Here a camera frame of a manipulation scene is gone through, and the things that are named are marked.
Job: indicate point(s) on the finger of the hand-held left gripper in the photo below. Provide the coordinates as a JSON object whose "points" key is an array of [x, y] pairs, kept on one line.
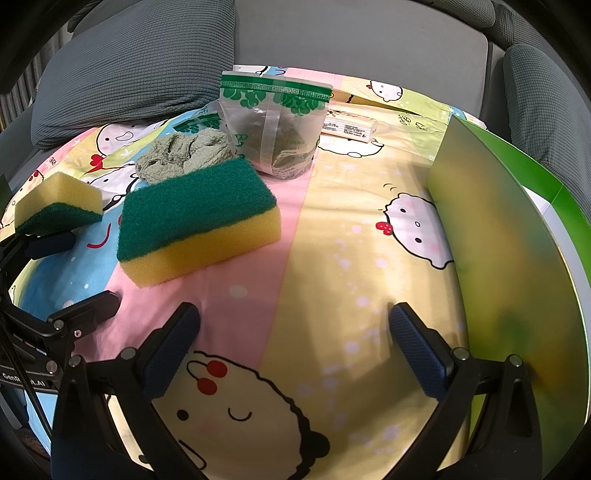
{"points": [[46, 244], [87, 311]]}

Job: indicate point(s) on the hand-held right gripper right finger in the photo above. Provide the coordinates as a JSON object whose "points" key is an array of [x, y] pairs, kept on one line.
{"points": [[418, 350]]}

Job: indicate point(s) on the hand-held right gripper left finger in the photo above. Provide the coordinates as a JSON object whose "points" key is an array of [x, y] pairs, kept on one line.
{"points": [[173, 350]]}

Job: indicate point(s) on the small yellow green sponge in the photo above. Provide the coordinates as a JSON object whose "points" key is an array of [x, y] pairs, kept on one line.
{"points": [[60, 194]]}

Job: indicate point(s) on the green cardboard box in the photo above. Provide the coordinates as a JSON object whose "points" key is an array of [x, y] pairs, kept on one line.
{"points": [[498, 258]]}

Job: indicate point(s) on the large yellow green sponge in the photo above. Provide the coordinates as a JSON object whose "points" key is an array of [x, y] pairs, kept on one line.
{"points": [[198, 207]]}

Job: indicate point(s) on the green cloth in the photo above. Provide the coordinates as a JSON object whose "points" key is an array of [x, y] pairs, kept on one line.
{"points": [[175, 152]]}

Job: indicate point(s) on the beige tissue pack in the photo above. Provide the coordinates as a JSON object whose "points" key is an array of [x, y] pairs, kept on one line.
{"points": [[351, 127]]}

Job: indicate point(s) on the cartoon printed blanket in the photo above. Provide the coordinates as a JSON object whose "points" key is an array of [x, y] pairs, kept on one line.
{"points": [[351, 221]]}

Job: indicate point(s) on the grey pillow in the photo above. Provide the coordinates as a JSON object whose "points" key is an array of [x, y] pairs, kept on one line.
{"points": [[545, 101], [138, 69]]}

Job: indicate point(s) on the grey sofa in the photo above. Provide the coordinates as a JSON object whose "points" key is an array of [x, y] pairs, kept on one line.
{"points": [[360, 37]]}

